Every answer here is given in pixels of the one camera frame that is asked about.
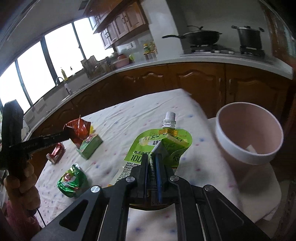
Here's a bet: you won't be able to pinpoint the green milk carton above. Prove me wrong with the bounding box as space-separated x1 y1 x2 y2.
77 133 103 160

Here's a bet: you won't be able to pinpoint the floral white tablecloth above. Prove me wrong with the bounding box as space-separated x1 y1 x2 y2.
34 88 283 241

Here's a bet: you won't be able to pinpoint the glass door wooden cabinet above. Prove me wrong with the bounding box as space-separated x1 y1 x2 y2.
258 1 295 80

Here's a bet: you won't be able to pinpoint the red snack wrapper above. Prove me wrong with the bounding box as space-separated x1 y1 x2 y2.
63 117 91 149

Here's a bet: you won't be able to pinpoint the kitchen faucet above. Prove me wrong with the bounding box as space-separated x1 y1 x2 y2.
55 77 72 95

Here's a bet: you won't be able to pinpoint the dark stock pot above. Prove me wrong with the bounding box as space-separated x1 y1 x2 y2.
231 25 264 50

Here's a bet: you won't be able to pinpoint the brown upper kitchen cabinets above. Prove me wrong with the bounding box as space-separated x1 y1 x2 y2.
84 0 149 49

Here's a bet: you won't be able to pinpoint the pink basin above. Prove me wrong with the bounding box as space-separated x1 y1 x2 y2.
113 54 130 69

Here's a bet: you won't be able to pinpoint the brown kitchen cabinets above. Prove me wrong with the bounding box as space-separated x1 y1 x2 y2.
29 62 292 138
84 0 149 49

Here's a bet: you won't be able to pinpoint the person left hand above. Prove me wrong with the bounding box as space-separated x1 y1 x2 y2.
4 162 41 212

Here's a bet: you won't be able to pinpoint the brown lower kitchen cabinets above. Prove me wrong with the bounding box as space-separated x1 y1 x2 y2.
29 62 292 138

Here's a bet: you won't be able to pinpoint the green crumpled wrapper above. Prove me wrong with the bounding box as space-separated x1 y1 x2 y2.
57 163 89 198

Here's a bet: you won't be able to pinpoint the green juice pouch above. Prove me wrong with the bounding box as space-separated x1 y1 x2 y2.
110 111 193 185

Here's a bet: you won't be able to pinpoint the gas stove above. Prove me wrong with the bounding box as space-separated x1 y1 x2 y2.
184 44 265 58

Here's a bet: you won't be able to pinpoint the crushed red drink can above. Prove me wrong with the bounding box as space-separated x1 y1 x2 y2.
46 143 65 165

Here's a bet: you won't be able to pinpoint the dish drying rack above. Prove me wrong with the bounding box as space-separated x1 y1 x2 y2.
81 55 110 79

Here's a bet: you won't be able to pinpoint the black wok with lid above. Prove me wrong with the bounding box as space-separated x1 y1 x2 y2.
162 25 222 46

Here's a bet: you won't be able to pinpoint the pink white trash bin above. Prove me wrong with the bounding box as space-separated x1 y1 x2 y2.
215 102 284 188

